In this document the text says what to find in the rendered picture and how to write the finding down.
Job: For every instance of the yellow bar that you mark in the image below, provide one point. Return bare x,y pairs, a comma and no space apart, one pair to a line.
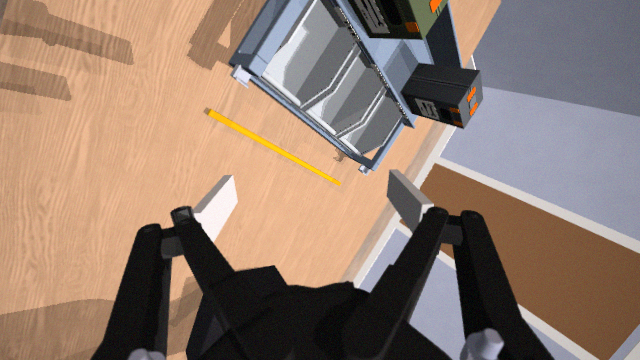
266,143

